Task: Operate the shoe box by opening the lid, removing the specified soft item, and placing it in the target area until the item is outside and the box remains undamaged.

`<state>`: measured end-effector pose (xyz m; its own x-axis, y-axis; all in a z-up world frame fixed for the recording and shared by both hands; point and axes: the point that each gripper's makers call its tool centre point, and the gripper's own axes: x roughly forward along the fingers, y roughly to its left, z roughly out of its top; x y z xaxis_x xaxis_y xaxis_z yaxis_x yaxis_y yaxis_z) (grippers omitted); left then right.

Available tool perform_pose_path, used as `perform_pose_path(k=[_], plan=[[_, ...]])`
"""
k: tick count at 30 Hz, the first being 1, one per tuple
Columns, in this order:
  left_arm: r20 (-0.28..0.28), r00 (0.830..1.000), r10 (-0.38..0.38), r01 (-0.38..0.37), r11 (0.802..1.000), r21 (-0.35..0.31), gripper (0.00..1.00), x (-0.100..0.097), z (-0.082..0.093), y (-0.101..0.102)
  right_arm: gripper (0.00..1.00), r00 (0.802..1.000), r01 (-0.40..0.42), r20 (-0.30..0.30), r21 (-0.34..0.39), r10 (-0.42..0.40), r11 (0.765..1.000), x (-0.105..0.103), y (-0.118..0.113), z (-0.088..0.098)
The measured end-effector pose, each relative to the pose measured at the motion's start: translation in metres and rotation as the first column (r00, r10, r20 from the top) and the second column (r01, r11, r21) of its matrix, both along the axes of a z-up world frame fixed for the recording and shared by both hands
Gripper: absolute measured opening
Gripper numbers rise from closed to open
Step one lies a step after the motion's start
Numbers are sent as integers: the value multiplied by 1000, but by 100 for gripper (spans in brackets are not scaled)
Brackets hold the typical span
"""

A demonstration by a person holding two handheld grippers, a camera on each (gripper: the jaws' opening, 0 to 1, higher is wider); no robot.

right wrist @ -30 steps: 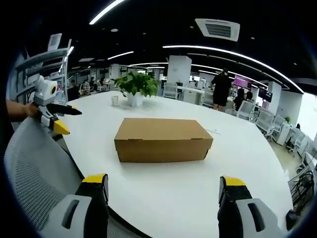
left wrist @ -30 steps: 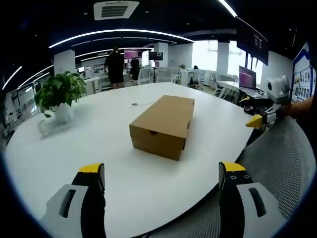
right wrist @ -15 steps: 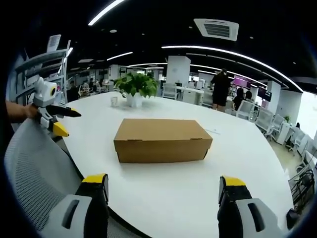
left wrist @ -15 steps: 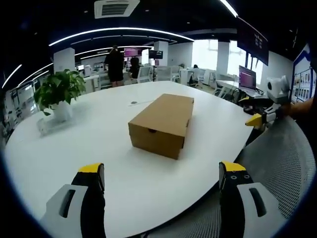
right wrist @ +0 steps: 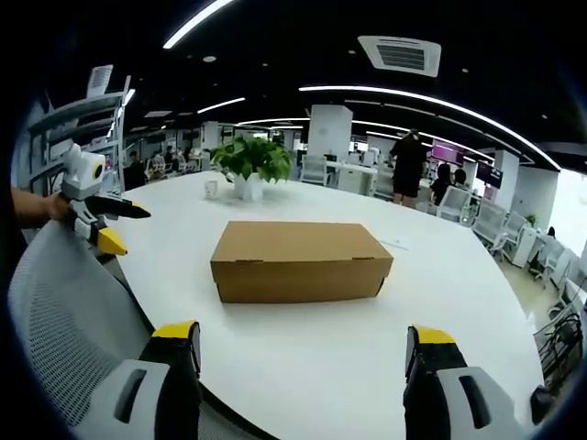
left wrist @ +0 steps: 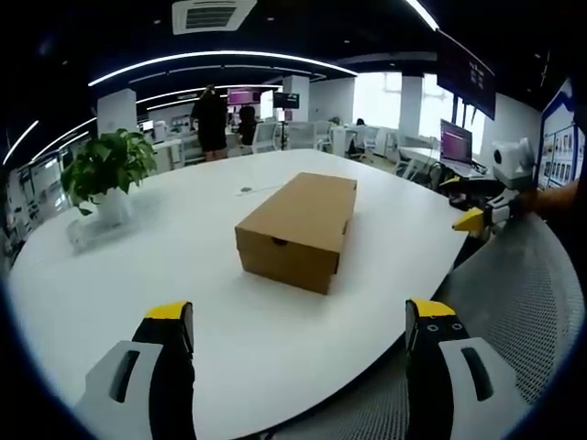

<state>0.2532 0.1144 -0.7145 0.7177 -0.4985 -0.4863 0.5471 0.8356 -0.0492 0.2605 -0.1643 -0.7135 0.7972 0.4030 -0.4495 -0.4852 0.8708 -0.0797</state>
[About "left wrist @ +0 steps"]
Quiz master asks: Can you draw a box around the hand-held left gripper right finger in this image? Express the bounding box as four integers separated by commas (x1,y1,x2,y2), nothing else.
404,296,522,440

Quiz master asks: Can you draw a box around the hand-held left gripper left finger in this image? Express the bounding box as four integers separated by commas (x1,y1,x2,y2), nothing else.
72,301,198,440

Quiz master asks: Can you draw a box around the brown cardboard shoe box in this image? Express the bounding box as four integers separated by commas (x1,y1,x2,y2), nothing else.
234,171,359,296

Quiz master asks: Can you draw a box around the open laptop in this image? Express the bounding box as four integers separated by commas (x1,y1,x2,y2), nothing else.
438,117,488,178

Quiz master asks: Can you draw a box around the grey mesh office chair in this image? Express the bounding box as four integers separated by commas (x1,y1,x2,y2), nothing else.
274,213,586,440

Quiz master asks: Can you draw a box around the dark hanging screen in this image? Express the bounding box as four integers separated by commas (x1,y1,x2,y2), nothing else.
435,29,498,121

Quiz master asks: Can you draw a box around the clear plastic holder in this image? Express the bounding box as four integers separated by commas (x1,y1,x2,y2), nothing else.
66,218,101,252

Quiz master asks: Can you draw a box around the white office chair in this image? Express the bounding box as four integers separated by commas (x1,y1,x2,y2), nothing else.
286,121,318,150
251,121,281,155

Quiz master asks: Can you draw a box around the potted green plant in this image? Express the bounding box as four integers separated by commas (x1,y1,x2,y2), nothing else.
61,128,159,228

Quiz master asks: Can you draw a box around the purple lit monitor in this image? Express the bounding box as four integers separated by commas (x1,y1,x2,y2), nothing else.
227,87,261,108

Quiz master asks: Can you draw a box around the white square pillar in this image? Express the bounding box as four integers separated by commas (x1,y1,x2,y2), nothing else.
96,88,138,138

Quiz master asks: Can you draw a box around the long curved ceiling light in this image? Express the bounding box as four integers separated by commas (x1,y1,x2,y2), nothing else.
88,49,359,87

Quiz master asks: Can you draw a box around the ceiling air conditioner vent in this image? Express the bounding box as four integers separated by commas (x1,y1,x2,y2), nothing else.
172,0,258,36

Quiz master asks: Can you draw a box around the wall poster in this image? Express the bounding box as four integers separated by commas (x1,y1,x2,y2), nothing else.
539,77,587,190

